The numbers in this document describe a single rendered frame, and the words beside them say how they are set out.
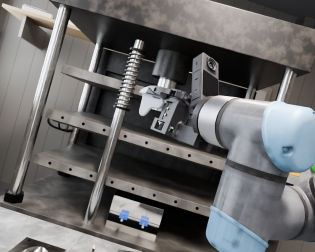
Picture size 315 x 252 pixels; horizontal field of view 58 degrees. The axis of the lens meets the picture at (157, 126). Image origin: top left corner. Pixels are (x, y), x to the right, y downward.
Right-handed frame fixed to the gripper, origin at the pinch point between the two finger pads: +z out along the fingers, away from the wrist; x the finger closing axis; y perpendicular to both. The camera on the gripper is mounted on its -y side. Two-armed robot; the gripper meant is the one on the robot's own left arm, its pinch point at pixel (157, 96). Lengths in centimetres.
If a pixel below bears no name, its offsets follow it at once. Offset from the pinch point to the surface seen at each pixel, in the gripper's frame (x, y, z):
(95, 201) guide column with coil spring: 34, 50, 79
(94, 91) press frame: 37, -6, 166
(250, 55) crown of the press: 62, -44, 45
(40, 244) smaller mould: 4, 58, 44
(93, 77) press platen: 13, -8, 96
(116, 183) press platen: 41, 38, 79
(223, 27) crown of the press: 48, -52, 54
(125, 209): 49, 49, 73
